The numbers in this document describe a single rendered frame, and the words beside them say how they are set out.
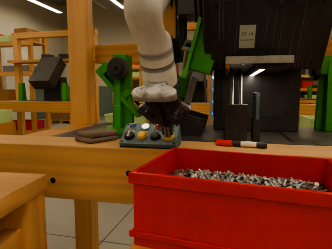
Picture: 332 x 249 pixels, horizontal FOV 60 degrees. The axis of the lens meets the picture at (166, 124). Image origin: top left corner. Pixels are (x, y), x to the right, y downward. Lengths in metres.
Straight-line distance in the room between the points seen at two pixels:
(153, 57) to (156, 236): 0.32
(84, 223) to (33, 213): 0.90
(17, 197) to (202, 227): 0.38
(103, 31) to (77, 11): 10.90
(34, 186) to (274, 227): 0.50
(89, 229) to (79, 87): 0.73
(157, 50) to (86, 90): 0.93
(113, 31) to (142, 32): 11.69
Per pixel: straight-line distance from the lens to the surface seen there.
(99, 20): 12.57
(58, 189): 0.86
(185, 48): 1.01
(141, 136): 0.74
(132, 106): 1.00
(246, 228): 0.43
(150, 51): 0.56
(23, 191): 0.68
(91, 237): 1.63
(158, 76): 0.58
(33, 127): 6.27
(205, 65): 0.94
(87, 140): 0.82
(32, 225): 0.73
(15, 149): 0.91
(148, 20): 0.52
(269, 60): 0.75
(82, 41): 1.47
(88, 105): 1.47
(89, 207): 1.56
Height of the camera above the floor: 1.04
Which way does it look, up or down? 7 degrees down
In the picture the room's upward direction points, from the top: straight up
